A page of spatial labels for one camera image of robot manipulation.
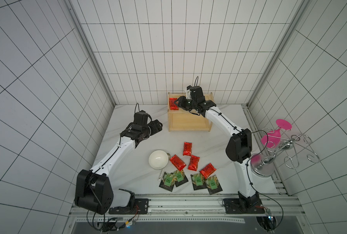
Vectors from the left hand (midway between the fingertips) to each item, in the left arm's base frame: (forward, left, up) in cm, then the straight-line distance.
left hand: (157, 129), depth 84 cm
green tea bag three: (-24, -24, -17) cm, 38 cm away
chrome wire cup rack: (-16, -63, -14) cm, 66 cm away
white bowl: (-12, -1, -15) cm, 19 cm away
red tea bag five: (-19, -30, -15) cm, 39 cm away
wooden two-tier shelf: (+17, -16, -14) cm, 28 cm away
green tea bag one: (-25, -7, -17) cm, 31 cm away
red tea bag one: (+15, -9, +5) cm, 18 cm away
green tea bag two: (-21, -12, -17) cm, 30 cm away
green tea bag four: (-26, -32, -16) cm, 44 cm away
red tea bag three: (-15, -22, -14) cm, 30 cm away
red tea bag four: (-14, -13, -16) cm, 25 cm away
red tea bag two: (-5, -19, -15) cm, 25 cm away
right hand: (+15, -6, +7) cm, 18 cm away
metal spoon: (-19, -3, -16) cm, 25 cm away
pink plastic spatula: (-12, -57, +11) cm, 60 cm away
